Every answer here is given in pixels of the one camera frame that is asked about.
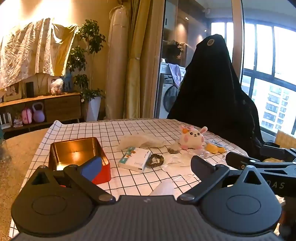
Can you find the pale floral sheet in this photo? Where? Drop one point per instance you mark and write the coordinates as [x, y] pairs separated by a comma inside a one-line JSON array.
[[30, 51]]

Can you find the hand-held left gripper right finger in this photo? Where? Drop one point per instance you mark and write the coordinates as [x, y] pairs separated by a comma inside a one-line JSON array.
[[201, 166]]

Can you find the white pink bunny plush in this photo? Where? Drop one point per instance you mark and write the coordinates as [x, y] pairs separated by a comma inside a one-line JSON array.
[[192, 138]]

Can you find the yellow curtain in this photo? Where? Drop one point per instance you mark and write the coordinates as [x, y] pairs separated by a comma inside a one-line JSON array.
[[138, 58]]

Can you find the red tin box gold inside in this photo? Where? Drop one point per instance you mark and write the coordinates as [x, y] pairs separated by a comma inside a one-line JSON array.
[[74, 150]]

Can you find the wooden sideboard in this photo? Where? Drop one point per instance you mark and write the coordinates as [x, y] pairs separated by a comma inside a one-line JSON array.
[[60, 106]]

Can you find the black draped cloth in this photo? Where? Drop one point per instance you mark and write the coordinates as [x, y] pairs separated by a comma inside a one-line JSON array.
[[212, 92]]

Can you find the white washing machine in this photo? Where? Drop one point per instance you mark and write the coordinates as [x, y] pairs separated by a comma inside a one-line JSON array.
[[167, 92]]

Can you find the small black frame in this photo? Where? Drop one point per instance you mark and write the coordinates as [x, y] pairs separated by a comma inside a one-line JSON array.
[[29, 89]]

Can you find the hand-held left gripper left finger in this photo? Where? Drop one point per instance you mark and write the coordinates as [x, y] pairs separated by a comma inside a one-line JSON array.
[[91, 169]]

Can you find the white pink plush doll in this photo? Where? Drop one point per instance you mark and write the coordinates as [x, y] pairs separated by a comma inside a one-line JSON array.
[[56, 85]]

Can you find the potted plant white pot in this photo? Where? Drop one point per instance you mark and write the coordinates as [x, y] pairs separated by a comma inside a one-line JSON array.
[[91, 69]]

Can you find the white slotted rack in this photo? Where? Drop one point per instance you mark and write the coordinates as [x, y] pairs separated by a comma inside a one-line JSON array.
[[5, 121]]

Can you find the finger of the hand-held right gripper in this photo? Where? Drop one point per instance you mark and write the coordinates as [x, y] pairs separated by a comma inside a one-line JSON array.
[[238, 158], [277, 151]]

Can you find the clear plastic bottle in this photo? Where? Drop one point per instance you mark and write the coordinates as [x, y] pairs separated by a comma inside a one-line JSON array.
[[4, 150]]

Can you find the clear plastic bag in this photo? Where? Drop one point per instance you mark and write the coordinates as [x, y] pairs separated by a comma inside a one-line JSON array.
[[178, 162]]

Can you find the white black checked tablecloth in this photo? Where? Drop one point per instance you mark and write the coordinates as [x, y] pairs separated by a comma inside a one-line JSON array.
[[129, 179]]

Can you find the teal object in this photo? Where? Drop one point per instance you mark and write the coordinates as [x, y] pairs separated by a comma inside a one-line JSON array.
[[1, 134]]

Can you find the purple kettlebell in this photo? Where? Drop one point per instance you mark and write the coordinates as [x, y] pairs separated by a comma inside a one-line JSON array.
[[38, 114]]

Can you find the black framed window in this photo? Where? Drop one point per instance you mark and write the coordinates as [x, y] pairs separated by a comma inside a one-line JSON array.
[[266, 69]]

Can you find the white tissue packet teal edge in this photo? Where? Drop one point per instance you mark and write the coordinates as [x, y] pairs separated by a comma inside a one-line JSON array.
[[135, 158]]

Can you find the clear packet blue print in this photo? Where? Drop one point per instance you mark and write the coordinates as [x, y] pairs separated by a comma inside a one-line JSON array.
[[215, 141]]

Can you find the dark olive scrunchie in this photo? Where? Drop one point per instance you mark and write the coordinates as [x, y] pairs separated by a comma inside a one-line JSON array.
[[159, 160]]

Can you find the white soft cloth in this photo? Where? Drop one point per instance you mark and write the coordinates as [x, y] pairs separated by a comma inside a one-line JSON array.
[[164, 188]]

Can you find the blue decoration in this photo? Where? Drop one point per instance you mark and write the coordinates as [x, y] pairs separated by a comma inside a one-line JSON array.
[[67, 83]]

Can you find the white covered rolled mattress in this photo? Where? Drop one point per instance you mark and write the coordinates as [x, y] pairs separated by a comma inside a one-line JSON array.
[[116, 64]]

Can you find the white mesh bag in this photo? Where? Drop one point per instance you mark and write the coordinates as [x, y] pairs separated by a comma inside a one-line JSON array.
[[138, 140]]

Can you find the wooden picture frame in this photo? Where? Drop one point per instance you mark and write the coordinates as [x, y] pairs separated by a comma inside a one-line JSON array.
[[12, 91]]

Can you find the yellow plush toy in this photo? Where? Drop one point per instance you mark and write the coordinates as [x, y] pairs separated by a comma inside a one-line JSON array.
[[214, 148]]

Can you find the lavender cloth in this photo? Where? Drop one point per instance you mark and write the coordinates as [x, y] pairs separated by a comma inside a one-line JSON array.
[[175, 73]]

